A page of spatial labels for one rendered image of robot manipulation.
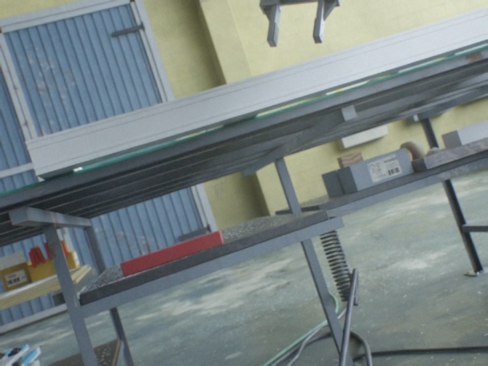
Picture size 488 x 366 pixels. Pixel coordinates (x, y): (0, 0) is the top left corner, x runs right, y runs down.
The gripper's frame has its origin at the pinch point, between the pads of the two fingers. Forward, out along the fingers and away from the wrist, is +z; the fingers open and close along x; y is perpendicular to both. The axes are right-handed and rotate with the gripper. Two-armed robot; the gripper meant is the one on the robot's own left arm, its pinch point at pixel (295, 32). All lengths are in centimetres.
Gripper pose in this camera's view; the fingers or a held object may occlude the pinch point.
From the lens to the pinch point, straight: 112.0
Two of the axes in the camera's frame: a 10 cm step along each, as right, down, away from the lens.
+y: 3.5, 3.2, 8.8
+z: -1.4, 9.5, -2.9
